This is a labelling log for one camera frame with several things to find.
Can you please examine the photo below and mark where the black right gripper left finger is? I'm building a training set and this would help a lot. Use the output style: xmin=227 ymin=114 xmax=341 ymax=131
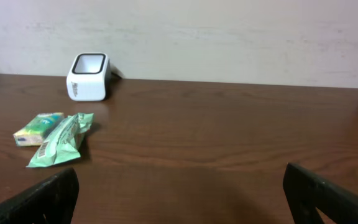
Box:
xmin=0 ymin=168 xmax=79 ymax=223

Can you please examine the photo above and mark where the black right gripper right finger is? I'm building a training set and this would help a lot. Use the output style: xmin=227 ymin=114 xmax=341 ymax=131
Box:
xmin=283 ymin=163 xmax=358 ymax=224

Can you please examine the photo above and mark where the mint green snack packet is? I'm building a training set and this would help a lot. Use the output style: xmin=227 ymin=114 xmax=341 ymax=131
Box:
xmin=27 ymin=113 xmax=94 ymax=168

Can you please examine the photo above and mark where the teal small tissue pack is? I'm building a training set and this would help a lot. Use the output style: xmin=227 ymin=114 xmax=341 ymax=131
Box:
xmin=13 ymin=113 xmax=65 ymax=147

